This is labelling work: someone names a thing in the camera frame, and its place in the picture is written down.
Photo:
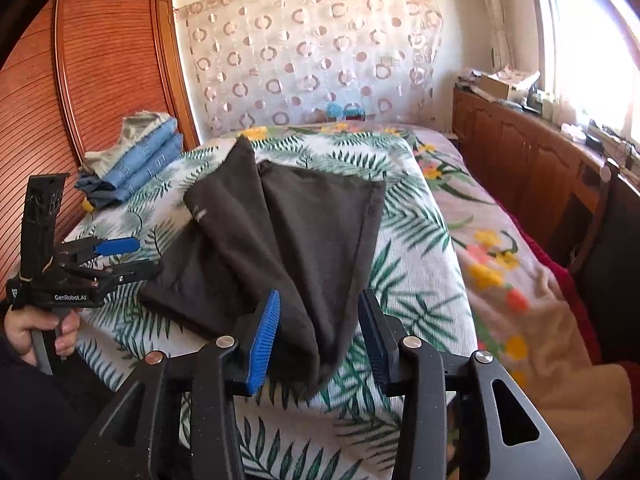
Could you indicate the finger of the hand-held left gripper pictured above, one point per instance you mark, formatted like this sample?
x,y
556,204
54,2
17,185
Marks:
x,y
117,246
135,271

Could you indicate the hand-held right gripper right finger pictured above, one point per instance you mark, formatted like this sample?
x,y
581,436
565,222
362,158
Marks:
x,y
372,341

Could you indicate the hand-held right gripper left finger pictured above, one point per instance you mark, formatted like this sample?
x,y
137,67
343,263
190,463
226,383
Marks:
x,y
265,341

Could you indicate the black pants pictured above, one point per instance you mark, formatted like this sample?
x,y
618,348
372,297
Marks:
x,y
280,220

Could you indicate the person's left hand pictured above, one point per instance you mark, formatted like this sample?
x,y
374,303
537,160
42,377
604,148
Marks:
x,y
17,330

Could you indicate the folded dark blue jeans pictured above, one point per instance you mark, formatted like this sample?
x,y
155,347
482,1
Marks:
x,y
97,192

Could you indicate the folded light blue jeans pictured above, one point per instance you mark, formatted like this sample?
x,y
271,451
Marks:
x,y
150,157

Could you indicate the leaf-print bed sheet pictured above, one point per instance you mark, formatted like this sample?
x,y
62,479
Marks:
x,y
415,240

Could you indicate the red-brown slatted wooden wardrobe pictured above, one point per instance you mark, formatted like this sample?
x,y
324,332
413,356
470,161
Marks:
x,y
100,70

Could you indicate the red cloth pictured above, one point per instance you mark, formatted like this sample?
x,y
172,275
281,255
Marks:
x,y
560,285

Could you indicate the blue plastic object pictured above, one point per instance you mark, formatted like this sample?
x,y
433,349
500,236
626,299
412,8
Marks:
x,y
345,111

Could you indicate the brown wooden cabinet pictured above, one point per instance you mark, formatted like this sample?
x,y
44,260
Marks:
x,y
505,145

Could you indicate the dark chair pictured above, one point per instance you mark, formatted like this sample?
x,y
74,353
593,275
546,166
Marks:
x,y
615,270

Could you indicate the sheer circle-pattern curtain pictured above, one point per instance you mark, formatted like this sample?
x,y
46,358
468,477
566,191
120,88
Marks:
x,y
310,50

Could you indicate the white round container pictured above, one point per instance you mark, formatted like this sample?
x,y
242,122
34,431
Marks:
x,y
573,133

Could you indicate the white lace curtain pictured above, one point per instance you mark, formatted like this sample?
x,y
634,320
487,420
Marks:
x,y
495,15

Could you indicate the bright window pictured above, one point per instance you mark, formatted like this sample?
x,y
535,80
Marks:
x,y
595,45

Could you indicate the wall socket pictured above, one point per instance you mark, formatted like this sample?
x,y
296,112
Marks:
x,y
394,58

